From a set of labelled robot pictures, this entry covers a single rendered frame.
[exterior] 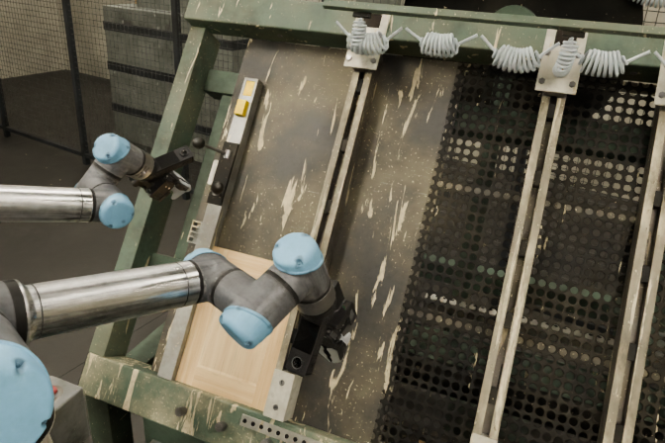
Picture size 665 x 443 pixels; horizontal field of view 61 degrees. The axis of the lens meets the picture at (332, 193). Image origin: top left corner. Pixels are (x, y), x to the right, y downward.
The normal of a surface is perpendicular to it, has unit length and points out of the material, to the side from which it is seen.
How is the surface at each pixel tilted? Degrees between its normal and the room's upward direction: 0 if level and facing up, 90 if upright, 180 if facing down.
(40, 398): 82
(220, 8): 56
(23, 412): 82
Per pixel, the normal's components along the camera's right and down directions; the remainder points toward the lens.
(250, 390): -0.29, -0.22
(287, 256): -0.20, -0.68
